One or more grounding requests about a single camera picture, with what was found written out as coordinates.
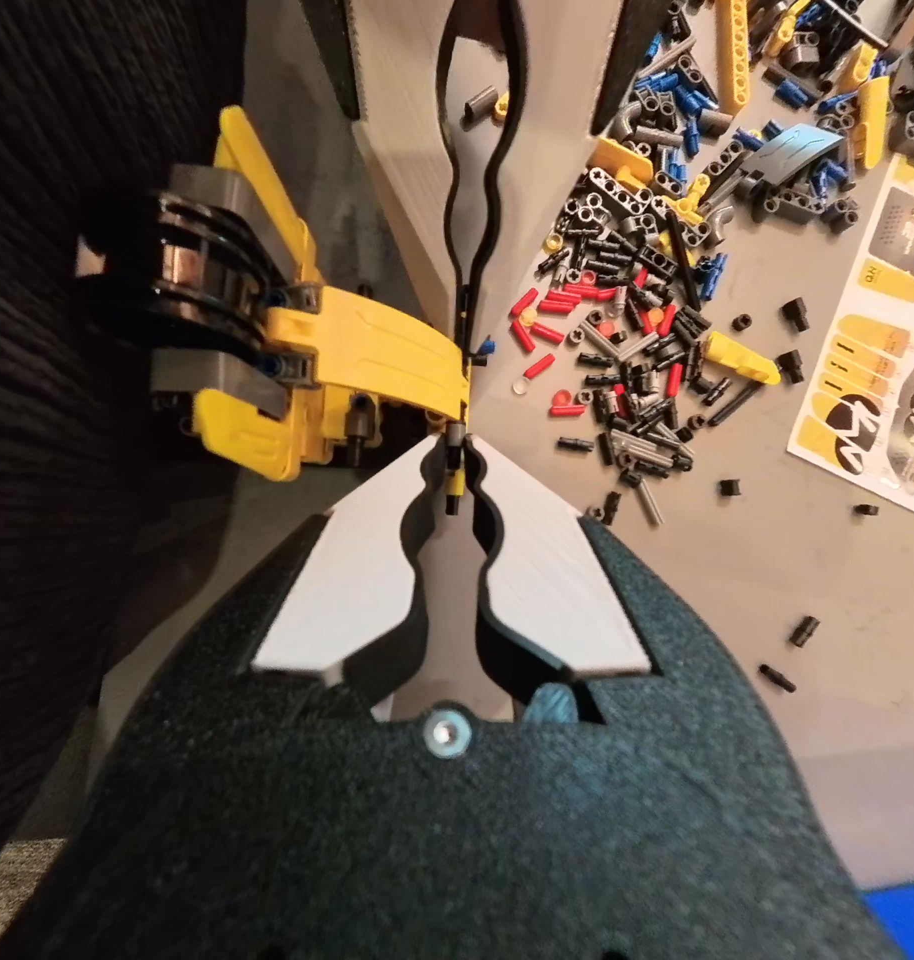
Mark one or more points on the black angled connector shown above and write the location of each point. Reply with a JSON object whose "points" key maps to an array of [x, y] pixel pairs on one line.
{"points": [[796, 315], [789, 366]]}

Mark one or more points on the grey curved brick panel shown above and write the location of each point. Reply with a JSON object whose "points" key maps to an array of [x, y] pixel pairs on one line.
{"points": [[794, 154]]}

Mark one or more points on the yellow wedge brick piece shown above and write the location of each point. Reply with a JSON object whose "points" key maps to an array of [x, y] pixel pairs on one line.
{"points": [[738, 356]]}

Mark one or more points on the person's black knit sweater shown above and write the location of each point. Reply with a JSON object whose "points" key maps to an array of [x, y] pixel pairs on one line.
{"points": [[52, 375]]}

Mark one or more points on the yellow brick beam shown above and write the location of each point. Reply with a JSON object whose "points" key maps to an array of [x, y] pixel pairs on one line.
{"points": [[502, 105]]}

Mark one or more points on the black connector pin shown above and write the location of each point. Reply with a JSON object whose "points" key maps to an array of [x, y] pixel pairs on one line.
{"points": [[804, 631], [776, 677]]}

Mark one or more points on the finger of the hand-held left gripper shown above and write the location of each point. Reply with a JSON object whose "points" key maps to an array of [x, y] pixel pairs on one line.
{"points": [[397, 90], [569, 60]]}

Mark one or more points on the small black bush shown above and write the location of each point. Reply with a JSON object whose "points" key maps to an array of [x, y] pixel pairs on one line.
{"points": [[742, 322], [730, 488]]}

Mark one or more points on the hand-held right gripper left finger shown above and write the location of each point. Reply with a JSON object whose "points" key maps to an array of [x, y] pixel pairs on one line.
{"points": [[329, 600]]}

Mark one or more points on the blue plastic bin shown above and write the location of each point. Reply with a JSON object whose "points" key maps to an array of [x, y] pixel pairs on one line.
{"points": [[907, 926]]}

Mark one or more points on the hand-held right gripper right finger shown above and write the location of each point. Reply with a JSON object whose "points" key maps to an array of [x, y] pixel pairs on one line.
{"points": [[562, 592]]}

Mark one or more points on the yellow brick vehicle model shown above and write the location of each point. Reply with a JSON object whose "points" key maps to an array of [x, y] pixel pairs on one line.
{"points": [[254, 442]]}

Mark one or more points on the pile of mixed brick beams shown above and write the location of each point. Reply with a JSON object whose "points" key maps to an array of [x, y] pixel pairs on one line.
{"points": [[618, 191]]}

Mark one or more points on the grey black connector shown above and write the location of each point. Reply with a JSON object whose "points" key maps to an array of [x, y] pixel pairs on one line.
{"points": [[481, 105]]}

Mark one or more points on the yellow black sticker sheet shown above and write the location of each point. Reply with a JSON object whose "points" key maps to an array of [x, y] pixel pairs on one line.
{"points": [[862, 360]]}

